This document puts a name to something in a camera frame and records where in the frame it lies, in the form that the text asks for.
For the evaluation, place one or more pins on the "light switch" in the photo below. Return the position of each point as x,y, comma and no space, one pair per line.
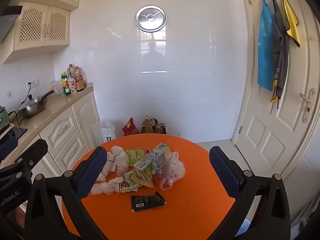
9,94

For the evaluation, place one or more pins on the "white crumpled tissue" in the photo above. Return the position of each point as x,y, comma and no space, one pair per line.
107,168
105,188
122,163

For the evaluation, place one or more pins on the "clear tall bottle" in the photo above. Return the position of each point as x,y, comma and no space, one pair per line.
71,68

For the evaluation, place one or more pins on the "yellow cooking oil bottle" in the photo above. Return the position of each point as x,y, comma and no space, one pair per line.
148,125

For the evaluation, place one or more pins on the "steel wok with lid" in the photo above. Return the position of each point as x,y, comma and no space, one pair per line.
33,105

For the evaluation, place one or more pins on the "cream kitchen base cabinet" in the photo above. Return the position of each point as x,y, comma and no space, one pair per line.
65,130

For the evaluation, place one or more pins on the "box of oil bottles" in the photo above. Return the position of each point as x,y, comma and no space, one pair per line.
163,130

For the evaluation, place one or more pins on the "green bottle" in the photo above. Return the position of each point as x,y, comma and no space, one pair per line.
66,86

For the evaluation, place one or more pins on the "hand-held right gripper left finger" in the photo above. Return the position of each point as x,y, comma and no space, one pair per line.
92,170

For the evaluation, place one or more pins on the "grey apron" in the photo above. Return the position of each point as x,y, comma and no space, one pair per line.
280,52

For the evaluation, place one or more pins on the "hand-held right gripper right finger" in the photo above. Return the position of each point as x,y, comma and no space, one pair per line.
225,172

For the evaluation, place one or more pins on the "green wrapper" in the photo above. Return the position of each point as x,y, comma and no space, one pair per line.
135,154

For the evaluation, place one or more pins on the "green kitchen appliance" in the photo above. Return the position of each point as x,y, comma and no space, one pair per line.
3,118

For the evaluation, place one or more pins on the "round steel lid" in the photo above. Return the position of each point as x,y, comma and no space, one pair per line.
151,18

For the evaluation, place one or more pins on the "flattened drink carton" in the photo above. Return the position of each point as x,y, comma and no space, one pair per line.
152,161

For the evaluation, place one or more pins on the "dark oil bottle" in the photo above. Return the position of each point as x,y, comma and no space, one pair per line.
160,128

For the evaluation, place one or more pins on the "range hood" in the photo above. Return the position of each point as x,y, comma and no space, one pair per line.
7,23

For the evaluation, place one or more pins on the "white plastic sack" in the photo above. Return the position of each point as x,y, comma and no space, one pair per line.
106,132

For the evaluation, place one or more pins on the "red food bag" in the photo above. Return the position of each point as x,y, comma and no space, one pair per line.
129,128

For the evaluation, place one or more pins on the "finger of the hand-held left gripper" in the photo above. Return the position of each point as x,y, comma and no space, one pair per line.
7,147
35,150

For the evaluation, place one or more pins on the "white panel door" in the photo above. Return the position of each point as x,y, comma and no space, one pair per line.
265,135

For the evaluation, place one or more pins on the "yellow cloth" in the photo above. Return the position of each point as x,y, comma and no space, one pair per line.
292,21

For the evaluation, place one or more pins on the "black induction cooktop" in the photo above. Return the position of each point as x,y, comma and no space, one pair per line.
15,132

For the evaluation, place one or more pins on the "clear plastic bag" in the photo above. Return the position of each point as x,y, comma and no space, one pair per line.
173,172

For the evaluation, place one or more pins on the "pink plastic container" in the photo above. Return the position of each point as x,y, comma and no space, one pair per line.
58,88

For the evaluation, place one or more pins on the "orange round table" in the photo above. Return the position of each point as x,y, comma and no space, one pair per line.
190,205

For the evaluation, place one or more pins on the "wall socket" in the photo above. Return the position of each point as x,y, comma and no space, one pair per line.
33,82

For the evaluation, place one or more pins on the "blue apron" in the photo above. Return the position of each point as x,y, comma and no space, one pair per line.
265,45

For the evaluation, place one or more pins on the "red label sauce bottle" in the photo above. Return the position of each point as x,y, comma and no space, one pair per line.
72,83

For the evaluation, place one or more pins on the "black foil wrapper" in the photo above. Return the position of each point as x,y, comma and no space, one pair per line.
147,201

